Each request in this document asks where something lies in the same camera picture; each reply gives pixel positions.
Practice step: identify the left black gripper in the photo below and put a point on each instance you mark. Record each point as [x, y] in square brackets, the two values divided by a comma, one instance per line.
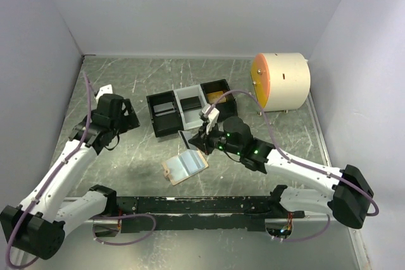
[131, 121]

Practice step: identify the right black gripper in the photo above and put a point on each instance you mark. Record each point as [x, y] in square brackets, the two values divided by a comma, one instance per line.
[202, 140]

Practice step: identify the tan leather card holder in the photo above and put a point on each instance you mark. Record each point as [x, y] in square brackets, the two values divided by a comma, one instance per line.
[183, 166]

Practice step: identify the three-compartment black white tray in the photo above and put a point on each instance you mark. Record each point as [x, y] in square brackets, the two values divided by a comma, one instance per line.
[179, 109]

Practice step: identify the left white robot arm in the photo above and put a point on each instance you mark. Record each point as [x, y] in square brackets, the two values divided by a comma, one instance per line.
[39, 224]

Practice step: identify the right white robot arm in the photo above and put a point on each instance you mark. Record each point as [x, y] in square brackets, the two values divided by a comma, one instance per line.
[344, 193]

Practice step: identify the silver card in tray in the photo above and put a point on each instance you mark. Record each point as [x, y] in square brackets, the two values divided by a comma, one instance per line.
[163, 109]

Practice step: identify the black card in tray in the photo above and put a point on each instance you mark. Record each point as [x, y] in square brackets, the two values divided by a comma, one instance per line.
[190, 103]

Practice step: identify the gold card in tray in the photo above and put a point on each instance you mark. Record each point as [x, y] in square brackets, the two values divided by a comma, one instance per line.
[212, 97]

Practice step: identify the cream drum with orange face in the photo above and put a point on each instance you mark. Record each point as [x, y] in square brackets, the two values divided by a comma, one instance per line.
[281, 81]

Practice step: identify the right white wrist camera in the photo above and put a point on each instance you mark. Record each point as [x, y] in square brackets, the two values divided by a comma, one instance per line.
[209, 114]

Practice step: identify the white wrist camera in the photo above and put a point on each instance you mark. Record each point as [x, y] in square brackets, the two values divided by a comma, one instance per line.
[107, 89]
[209, 114]

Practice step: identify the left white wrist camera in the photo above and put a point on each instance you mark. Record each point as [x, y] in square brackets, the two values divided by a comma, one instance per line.
[107, 89]

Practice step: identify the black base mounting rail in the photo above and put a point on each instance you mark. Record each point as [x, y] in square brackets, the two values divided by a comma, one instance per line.
[199, 213]

